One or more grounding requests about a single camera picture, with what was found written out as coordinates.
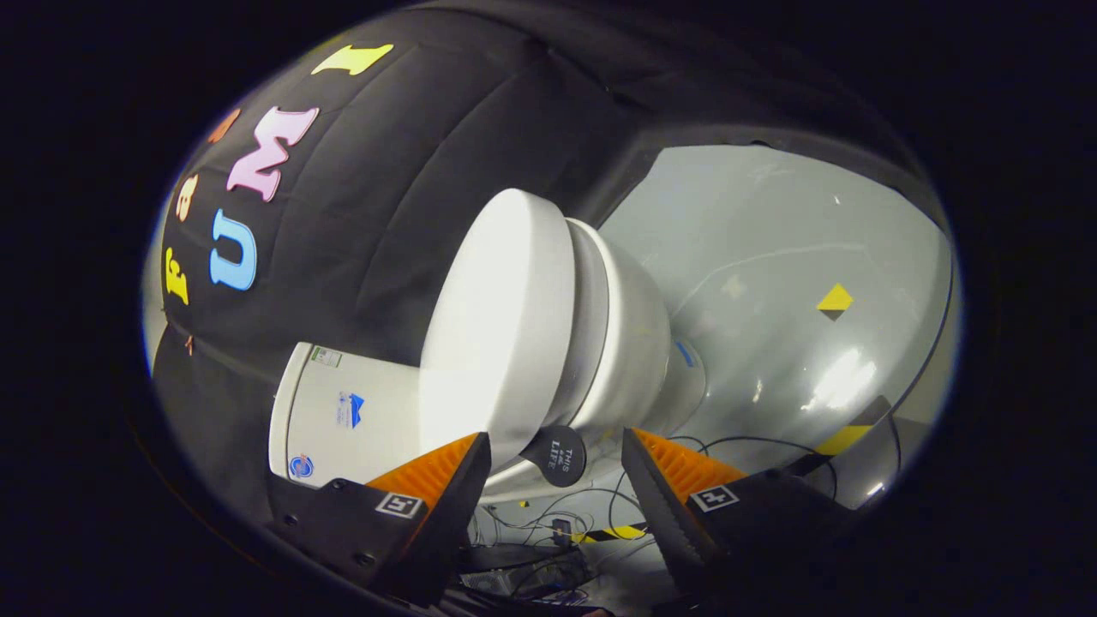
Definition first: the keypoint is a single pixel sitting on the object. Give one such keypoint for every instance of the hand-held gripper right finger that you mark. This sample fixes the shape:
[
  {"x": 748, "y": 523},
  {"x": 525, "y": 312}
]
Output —
[{"x": 664, "y": 523}]

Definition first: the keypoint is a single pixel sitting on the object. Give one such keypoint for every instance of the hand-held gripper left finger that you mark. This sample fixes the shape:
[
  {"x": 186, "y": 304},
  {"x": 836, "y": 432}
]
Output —
[{"x": 450, "y": 531}]

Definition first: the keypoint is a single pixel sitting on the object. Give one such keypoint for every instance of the black round lid lift tab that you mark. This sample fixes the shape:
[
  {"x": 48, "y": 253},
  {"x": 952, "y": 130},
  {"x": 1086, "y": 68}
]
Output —
[{"x": 557, "y": 458}]

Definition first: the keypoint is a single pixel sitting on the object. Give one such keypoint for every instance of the white toilet lid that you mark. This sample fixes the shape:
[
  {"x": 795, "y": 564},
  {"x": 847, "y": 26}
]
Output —
[{"x": 497, "y": 326}]

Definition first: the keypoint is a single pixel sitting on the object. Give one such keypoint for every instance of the white toilet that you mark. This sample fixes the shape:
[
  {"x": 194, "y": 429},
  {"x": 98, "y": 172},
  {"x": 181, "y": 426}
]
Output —
[{"x": 377, "y": 411}]

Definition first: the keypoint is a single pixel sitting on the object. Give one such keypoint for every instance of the white toilet seat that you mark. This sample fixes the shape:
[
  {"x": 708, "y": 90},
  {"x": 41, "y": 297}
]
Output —
[{"x": 589, "y": 326}]

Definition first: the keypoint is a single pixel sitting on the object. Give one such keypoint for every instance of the yellow black floor tape strip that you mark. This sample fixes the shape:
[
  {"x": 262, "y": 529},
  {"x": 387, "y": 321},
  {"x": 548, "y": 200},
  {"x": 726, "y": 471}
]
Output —
[{"x": 621, "y": 532}]

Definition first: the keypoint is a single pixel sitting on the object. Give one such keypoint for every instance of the wide yellow black floor tape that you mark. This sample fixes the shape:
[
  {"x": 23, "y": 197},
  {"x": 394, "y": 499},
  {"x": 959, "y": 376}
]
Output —
[{"x": 844, "y": 439}]

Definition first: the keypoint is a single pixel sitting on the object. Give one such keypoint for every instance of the yellow black square floor marker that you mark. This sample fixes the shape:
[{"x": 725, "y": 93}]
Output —
[{"x": 835, "y": 302}]

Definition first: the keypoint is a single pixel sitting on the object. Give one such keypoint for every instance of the black backdrop cloth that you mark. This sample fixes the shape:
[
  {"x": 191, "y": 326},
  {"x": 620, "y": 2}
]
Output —
[{"x": 411, "y": 171}]

